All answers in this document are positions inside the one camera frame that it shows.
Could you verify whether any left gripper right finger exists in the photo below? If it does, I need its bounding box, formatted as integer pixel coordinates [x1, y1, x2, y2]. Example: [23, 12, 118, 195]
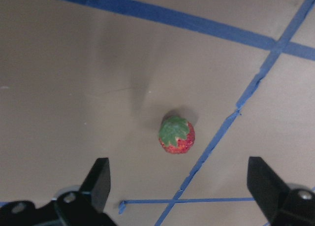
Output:
[247, 157, 290, 223]

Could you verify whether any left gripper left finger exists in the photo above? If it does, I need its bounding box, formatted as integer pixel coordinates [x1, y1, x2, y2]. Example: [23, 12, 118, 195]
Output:
[79, 158, 111, 213]

